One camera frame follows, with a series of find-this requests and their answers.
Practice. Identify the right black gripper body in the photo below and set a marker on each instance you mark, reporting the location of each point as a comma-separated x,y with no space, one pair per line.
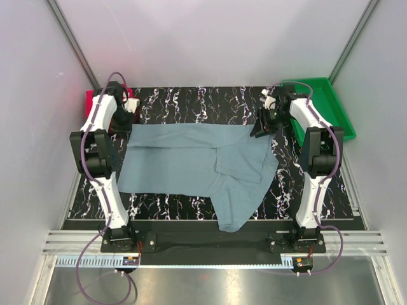
271,118

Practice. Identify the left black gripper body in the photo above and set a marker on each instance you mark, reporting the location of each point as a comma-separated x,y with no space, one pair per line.
122,120

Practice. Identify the grey blue t shirt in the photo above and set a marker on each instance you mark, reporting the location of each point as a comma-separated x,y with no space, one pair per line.
221,162

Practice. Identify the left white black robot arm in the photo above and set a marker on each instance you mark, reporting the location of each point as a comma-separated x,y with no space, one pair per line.
98,160

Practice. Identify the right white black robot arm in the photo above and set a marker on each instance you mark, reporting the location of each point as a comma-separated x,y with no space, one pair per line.
320,159

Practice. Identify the folded pink t shirt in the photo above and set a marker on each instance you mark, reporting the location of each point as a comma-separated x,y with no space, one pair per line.
89,97

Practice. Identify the green plastic tray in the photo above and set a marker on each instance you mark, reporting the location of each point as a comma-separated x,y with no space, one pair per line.
329,106

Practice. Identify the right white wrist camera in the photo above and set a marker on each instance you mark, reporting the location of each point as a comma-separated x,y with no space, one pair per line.
268,101

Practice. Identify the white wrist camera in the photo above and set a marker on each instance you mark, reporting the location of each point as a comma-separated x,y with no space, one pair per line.
131,105
268,101

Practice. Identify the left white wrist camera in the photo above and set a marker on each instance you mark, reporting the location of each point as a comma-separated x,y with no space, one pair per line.
131,105

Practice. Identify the black mounting base plate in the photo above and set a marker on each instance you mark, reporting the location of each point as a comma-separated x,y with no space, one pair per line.
158,241

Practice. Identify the aluminium frame rail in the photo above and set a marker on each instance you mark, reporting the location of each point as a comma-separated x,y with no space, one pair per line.
355,243

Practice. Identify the white slotted cable duct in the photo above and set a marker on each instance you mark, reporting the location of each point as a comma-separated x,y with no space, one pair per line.
151,261

